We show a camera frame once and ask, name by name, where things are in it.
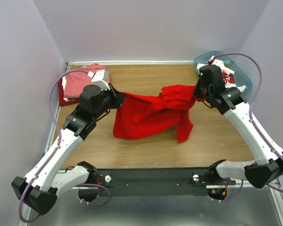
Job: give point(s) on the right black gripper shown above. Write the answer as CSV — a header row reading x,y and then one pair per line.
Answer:
x,y
196,92

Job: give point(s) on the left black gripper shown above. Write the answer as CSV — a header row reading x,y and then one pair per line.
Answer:
x,y
117,96

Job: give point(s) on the bright red t-shirt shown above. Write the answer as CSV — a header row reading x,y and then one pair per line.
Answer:
x,y
142,116

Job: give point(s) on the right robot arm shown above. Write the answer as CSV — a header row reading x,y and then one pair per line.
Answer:
x,y
268,156

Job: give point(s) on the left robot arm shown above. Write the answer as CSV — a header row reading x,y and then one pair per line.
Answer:
x,y
40,187

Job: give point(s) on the white printed t-shirt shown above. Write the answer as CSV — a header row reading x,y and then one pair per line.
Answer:
x,y
228,77

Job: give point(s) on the clear blue plastic bin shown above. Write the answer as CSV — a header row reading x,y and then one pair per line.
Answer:
x,y
240,73

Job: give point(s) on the folded dark red t-shirt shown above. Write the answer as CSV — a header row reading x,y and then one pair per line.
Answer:
x,y
62,101

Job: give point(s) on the folded white t-shirt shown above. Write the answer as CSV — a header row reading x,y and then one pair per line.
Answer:
x,y
69,88

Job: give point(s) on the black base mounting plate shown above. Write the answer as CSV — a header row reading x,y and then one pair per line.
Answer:
x,y
155,181

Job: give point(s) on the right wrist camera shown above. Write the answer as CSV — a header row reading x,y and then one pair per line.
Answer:
x,y
216,62

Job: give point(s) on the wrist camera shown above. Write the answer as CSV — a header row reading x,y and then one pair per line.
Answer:
x,y
100,78
216,62

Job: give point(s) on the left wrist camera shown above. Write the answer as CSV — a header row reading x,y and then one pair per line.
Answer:
x,y
100,78

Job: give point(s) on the aluminium extrusion rail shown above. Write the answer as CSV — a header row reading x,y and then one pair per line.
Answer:
x,y
258,175

